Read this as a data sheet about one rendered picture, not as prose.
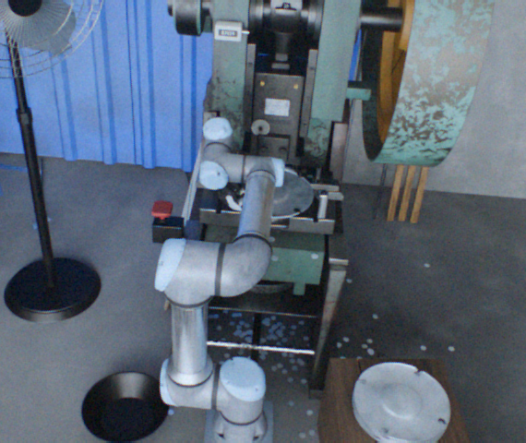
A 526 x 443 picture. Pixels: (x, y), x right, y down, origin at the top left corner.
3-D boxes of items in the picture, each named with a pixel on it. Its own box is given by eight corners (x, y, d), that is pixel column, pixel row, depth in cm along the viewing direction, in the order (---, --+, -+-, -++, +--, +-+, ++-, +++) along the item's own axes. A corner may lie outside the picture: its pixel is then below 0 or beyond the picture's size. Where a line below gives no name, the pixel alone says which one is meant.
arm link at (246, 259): (273, 274, 141) (286, 147, 178) (221, 269, 141) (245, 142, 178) (269, 312, 148) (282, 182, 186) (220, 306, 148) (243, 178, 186)
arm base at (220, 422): (266, 452, 181) (268, 430, 175) (209, 449, 180) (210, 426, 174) (267, 405, 193) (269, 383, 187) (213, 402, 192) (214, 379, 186)
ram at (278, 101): (295, 165, 212) (305, 78, 194) (247, 161, 212) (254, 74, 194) (296, 137, 226) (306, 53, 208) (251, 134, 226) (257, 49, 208)
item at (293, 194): (269, 158, 235) (269, 156, 235) (331, 196, 219) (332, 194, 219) (206, 187, 218) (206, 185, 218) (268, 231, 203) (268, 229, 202)
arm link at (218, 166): (240, 174, 173) (245, 144, 179) (197, 170, 173) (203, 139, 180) (240, 194, 179) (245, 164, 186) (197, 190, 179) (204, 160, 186)
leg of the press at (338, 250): (338, 401, 251) (380, 206, 196) (307, 399, 251) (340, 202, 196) (331, 245, 324) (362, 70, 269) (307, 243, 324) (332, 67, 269)
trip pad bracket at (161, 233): (182, 271, 224) (182, 225, 212) (153, 269, 224) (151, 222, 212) (185, 260, 229) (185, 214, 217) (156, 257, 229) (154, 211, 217)
